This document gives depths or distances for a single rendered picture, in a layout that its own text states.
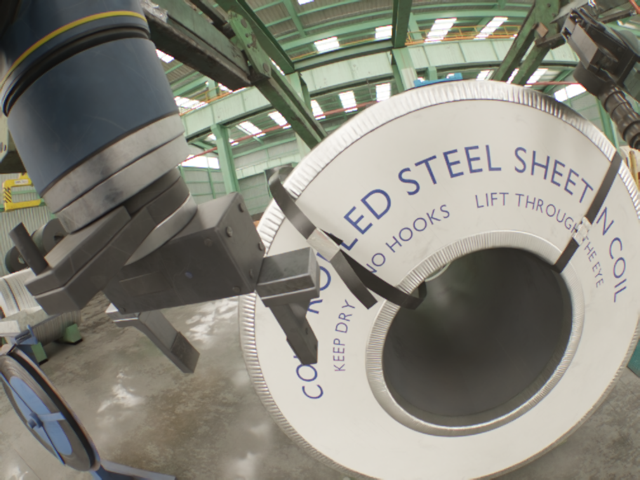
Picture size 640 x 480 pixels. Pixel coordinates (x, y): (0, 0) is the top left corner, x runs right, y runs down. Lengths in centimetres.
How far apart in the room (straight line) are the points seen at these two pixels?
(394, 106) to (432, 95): 8
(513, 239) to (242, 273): 55
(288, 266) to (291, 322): 5
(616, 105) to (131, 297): 72
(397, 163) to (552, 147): 35
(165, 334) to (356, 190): 42
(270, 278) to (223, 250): 4
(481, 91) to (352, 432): 88
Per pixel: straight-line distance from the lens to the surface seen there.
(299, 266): 18
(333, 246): 52
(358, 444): 88
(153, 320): 28
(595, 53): 61
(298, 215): 54
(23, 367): 128
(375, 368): 68
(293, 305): 21
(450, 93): 61
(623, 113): 62
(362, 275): 54
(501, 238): 62
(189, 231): 17
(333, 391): 74
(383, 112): 57
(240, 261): 17
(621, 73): 74
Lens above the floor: 118
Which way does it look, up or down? 8 degrees down
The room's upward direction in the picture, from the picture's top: 12 degrees counter-clockwise
